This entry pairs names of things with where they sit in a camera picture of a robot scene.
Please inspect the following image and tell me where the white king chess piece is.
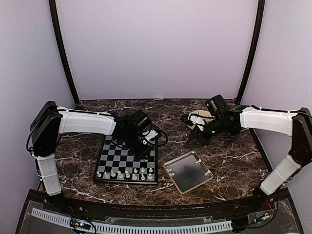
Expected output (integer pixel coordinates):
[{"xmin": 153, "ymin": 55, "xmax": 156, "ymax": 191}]
[{"xmin": 117, "ymin": 171, "xmax": 123, "ymax": 179}]

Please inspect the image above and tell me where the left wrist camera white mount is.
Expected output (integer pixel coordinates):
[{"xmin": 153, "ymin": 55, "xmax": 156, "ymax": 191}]
[{"xmin": 142, "ymin": 130, "xmax": 158, "ymax": 145}]

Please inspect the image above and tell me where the black front rail base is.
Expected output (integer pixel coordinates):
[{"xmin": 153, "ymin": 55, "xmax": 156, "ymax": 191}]
[{"xmin": 16, "ymin": 189, "xmax": 303, "ymax": 234}]

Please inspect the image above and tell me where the black frame post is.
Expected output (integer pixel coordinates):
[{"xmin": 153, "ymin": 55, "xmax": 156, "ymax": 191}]
[
  {"xmin": 48, "ymin": 0, "xmax": 80, "ymax": 105},
  {"xmin": 235, "ymin": 0, "xmax": 265, "ymax": 105}
]

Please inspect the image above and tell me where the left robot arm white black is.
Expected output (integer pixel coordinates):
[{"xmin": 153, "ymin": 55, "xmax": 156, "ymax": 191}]
[{"xmin": 26, "ymin": 101, "xmax": 158, "ymax": 213}]

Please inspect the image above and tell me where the black grey chessboard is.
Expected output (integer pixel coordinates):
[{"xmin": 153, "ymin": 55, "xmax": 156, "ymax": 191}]
[{"xmin": 93, "ymin": 136, "xmax": 158, "ymax": 185}]

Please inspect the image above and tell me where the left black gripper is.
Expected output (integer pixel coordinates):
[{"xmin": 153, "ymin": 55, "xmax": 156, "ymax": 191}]
[{"xmin": 120, "ymin": 132, "xmax": 151, "ymax": 159}]

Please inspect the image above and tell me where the left black frame post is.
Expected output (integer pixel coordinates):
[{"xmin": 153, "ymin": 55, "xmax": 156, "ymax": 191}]
[{"xmin": 48, "ymin": 0, "xmax": 80, "ymax": 105}]

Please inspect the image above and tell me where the grey slotted cable duct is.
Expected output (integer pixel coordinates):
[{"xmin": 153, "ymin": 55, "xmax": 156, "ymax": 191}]
[{"xmin": 30, "ymin": 208, "xmax": 233, "ymax": 234}]

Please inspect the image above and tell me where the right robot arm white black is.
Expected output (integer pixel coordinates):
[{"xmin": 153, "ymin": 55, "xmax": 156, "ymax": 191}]
[{"xmin": 181, "ymin": 95, "xmax": 312, "ymax": 212}]

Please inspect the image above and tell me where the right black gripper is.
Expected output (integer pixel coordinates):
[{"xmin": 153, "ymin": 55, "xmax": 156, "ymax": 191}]
[{"xmin": 186, "ymin": 116, "xmax": 226, "ymax": 147}]

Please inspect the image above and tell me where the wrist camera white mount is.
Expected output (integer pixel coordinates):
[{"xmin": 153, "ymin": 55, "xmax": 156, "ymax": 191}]
[
  {"xmin": 142, "ymin": 130, "xmax": 158, "ymax": 145},
  {"xmin": 181, "ymin": 114, "xmax": 207, "ymax": 131}
]

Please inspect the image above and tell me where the right black frame post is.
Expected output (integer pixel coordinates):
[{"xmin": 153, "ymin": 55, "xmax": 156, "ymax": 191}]
[{"xmin": 235, "ymin": 0, "xmax": 265, "ymax": 105}]

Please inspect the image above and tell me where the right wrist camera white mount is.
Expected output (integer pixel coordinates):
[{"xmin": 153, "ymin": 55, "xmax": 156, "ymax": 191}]
[{"xmin": 181, "ymin": 114, "xmax": 207, "ymax": 131}]

